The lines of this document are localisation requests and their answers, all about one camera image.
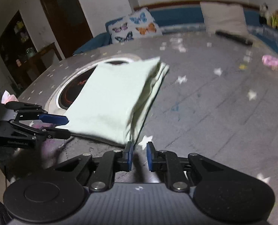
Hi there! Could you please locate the butterfly print pillow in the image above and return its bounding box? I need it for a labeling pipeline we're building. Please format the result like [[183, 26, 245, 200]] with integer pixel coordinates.
[[108, 8, 162, 44]]

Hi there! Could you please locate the pink hair scrunchie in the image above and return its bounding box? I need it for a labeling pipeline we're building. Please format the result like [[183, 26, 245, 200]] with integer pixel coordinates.
[[262, 55, 278, 71]]

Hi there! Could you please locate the dark wooden door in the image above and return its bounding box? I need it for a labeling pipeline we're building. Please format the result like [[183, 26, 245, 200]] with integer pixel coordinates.
[[40, 0, 93, 58]]

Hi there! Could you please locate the round black induction cooktop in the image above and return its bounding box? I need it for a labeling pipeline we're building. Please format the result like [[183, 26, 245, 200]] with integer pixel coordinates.
[[45, 54, 140, 115]]

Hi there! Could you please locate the pale green garment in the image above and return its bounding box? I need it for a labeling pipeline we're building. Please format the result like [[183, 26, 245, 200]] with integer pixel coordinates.
[[65, 57, 169, 145]]

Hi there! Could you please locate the black remote control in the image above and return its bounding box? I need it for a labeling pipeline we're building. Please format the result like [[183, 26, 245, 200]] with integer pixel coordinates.
[[215, 31, 253, 46]]

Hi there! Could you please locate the pink crumpled tissue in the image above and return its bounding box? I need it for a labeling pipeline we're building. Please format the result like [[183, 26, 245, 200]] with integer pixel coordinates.
[[1, 90, 18, 105]]

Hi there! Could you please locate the plush toys group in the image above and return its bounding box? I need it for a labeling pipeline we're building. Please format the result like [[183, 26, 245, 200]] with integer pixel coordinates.
[[259, 3, 278, 30]]

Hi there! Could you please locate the plain beige pillow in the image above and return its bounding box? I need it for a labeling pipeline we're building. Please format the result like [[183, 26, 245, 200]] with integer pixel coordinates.
[[200, 1, 249, 36]]

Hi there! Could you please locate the left gloved hand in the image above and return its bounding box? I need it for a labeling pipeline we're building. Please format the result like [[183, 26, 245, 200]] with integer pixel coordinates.
[[0, 147, 43, 182]]

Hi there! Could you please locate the grey star tablecloth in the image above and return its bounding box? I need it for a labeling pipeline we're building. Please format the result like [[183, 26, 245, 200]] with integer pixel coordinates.
[[20, 33, 278, 206]]

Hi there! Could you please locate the dark wooden shelf cabinet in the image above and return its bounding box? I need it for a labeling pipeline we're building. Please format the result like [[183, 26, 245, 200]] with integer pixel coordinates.
[[0, 12, 62, 95]]

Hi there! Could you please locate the blue bench sofa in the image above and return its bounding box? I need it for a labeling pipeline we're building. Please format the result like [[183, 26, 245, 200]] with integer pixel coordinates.
[[73, 5, 278, 55]]

